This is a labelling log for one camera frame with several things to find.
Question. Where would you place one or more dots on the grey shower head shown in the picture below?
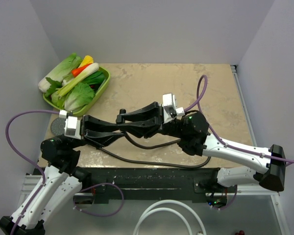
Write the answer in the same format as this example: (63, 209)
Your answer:
(57, 126)

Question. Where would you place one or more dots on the green lettuce toy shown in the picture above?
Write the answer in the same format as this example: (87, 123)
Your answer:
(79, 96)

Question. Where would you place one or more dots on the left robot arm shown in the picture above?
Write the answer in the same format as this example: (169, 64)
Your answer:
(60, 181)

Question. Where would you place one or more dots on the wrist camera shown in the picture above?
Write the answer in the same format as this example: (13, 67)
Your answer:
(170, 109)
(72, 125)

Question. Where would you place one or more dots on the white leek toy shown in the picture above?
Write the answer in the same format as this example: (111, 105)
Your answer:
(90, 69)

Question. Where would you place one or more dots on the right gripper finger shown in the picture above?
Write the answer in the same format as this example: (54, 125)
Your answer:
(145, 113)
(141, 129)

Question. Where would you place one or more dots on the dark green vegetable toy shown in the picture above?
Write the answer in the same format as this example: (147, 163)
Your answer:
(96, 78)

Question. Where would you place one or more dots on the orange carrot toy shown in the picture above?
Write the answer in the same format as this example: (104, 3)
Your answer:
(77, 71)

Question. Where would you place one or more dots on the red small object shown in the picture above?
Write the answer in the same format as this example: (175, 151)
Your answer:
(241, 232)

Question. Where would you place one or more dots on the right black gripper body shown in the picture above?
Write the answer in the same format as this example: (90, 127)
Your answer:
(172, 128)

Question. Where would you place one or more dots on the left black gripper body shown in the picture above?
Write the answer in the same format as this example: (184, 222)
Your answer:
(82, 129)

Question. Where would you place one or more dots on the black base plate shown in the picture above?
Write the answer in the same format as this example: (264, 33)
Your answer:
(193, 185)

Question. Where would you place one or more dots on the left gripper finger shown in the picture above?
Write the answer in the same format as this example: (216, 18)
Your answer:
(98, 125)
(101, 139)

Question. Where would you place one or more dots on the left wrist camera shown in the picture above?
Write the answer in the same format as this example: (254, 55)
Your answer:
(72, 125)

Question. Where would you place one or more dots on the green plastic tray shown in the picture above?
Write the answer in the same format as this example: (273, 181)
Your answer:
(99, 89)

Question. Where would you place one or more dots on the yellow pepper toy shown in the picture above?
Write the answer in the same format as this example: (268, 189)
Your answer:
(87, 60)

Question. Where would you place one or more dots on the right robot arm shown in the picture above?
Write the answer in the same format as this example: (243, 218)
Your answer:
(265, 166)

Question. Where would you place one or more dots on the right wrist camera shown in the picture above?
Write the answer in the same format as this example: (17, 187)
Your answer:
(170, 109)

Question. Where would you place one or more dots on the napa cabbage toy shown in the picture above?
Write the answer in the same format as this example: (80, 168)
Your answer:
(63, 68)

